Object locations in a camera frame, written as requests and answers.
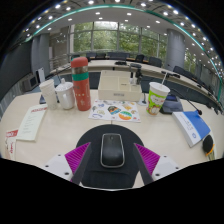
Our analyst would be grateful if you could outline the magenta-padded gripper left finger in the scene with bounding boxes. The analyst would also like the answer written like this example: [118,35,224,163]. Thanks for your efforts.
[44,142,92,186]

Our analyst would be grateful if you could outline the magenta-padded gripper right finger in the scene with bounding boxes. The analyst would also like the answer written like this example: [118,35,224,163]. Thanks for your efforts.
[133,142,181,187]

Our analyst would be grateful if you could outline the black computer mouse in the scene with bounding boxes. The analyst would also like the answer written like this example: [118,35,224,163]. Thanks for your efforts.
[100,132,126,169]

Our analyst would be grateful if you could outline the blue and white book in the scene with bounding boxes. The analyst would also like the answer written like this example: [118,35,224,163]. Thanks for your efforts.
[172,110,212,148]

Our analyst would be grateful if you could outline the colourful sticker sheet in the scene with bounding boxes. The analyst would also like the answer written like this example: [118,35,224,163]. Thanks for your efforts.
[87,99,142,123]

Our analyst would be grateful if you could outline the white paper booklet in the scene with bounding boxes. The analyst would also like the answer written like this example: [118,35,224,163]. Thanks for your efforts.
[15,103,49,142]

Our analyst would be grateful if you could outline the green printed paper cup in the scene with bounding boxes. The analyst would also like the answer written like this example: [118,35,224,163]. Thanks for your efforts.
[145,71,171,117]

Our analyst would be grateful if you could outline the black and yellow handheld microphone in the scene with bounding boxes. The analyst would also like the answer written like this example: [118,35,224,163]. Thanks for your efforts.
[202,134,217,162]

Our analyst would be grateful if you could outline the white lidded mug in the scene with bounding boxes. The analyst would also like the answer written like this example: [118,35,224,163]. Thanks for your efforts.
[54,78,76,111]

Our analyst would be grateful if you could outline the red and white magazine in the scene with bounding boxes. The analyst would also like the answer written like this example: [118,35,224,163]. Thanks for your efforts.
[4,129,19,160]

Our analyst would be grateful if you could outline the stack of white paper cups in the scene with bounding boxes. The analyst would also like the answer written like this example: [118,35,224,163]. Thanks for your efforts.
[38,78,59,110]

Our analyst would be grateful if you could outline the red thermos bottle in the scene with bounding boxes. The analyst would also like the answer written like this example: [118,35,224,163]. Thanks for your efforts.
[70,56,92,112]

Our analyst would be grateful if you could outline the beige organizer box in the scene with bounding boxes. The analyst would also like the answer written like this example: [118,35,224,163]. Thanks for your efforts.
[97,70,143,102]

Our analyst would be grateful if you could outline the grey box appliance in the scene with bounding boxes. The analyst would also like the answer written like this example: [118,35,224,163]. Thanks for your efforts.
[21,74,39,93]

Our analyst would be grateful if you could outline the long curved conference desk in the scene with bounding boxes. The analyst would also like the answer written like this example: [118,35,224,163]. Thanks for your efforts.
[49,59,224,111]

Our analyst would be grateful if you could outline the white floor appliance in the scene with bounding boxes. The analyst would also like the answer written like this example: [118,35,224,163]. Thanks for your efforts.
[35,67,46,84]

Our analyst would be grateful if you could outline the black office chairs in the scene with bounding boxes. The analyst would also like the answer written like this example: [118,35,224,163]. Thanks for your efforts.
[71,51,214,91]

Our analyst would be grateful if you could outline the ceiling lights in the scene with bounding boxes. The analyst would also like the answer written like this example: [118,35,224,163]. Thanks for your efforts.
[23,0,224,68]

